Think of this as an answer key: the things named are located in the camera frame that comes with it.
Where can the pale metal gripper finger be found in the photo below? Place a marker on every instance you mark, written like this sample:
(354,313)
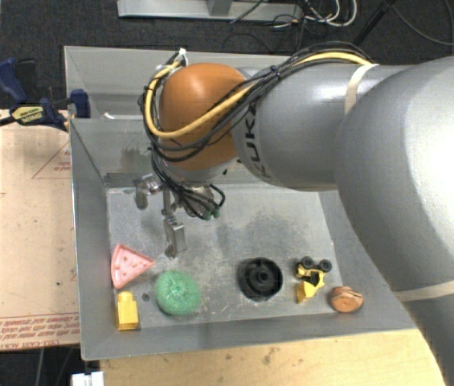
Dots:
(141,199)
(175,235)

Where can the grey metal bin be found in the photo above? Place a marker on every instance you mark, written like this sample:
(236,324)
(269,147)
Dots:
(218,231)

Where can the pink toy cheese wedge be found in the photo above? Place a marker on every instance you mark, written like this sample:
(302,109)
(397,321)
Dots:
(128,264)

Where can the green round scouring pad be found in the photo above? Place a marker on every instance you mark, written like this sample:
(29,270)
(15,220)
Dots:
(177,293)

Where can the yellow toy block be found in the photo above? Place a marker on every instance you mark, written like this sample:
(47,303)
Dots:
(127,311)

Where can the black round plastic wheel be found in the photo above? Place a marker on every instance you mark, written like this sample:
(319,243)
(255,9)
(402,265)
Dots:
(259,279)

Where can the brown cardboard board red print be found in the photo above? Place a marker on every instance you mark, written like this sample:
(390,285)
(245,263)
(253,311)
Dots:
(33,235)

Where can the yellow and black toy vehicle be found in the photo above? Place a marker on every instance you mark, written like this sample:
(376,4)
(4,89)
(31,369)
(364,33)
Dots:
(310,280)

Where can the brown wooden disc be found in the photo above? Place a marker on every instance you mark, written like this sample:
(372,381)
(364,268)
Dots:
(345,300)

